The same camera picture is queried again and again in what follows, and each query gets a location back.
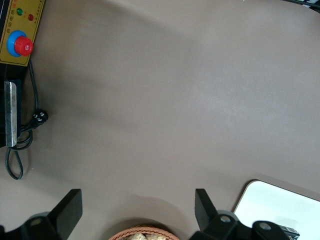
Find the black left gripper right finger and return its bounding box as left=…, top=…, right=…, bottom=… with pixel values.
left=192, top=188, right=253, bottom=240

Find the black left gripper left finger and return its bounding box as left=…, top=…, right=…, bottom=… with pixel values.
left=21, top=188, right=84, bottom=240

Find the cream plastic serving tray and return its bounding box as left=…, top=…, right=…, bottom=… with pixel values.
left=232, top=179, right=320, bottom=240

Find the round brown wicker basket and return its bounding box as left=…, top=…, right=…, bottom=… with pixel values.
left=108, top=225, right=181, bottom=240

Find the yellow emergency stop control box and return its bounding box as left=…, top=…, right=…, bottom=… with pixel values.
left=0, top=0, right=46, bottom=67

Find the black power cable with plug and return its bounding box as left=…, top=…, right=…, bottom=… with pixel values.
left=4, top=59, right=49, bottom=181

